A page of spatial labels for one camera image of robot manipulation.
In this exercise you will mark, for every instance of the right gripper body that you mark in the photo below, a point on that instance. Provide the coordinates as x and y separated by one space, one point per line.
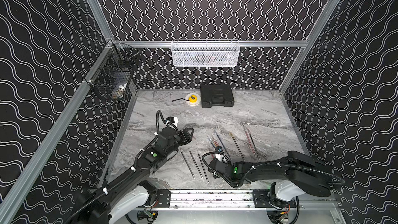
227 180

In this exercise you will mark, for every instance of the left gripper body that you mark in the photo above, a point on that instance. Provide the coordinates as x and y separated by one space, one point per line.
180 135

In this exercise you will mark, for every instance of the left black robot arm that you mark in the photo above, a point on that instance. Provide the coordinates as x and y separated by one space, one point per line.
99 206

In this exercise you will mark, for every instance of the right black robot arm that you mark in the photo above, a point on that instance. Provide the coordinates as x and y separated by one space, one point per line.
293 175

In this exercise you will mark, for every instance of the yellow white tape measure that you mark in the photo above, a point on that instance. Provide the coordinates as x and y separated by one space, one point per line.
191 99

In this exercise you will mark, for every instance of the black plastic tool case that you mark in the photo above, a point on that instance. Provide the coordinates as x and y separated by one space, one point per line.
216 95

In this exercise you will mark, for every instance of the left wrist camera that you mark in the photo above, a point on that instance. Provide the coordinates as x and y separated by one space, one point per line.
172 120

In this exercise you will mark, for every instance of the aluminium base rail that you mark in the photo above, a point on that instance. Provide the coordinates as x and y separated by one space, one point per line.
199 200

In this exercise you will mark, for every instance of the black wire basket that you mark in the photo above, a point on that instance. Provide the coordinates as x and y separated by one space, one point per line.
112 78

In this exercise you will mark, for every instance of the white wire mesh basket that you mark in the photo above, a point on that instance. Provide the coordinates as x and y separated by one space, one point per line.
205 53

